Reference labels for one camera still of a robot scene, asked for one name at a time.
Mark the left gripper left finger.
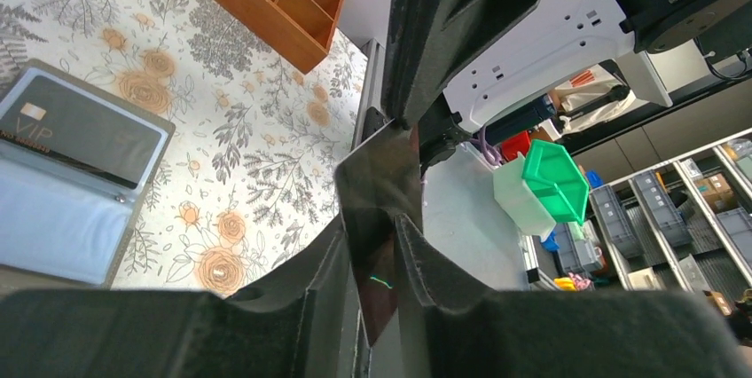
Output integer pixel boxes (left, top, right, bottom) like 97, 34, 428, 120
1, 219, 350, 377

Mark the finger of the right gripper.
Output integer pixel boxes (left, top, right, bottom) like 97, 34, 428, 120
381, 0, 540, 129

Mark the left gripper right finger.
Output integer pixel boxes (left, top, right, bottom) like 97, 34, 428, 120
395, 215, 751, 377

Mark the dark credit card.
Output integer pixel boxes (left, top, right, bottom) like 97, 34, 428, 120
334, 121, 422, 346
1, 74, 164, 189

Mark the grey card holder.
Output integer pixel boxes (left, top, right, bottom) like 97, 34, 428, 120
1, 59, 176, 295

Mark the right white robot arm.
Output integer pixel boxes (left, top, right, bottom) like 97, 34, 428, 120
381, 0, 750, 165

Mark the white plastic bin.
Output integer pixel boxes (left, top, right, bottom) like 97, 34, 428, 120
492, 156, 556, 240

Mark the floral table mat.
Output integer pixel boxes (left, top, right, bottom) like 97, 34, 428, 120
1, 0, 368, 295

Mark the green plastic bin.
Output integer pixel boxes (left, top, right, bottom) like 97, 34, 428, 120
521, 139, 590, 225

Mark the grey storage crates shelf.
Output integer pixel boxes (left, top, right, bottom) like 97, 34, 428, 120
583, 130, 751, 303

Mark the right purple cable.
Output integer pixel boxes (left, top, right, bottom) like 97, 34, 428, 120
469, 127, 506, 168

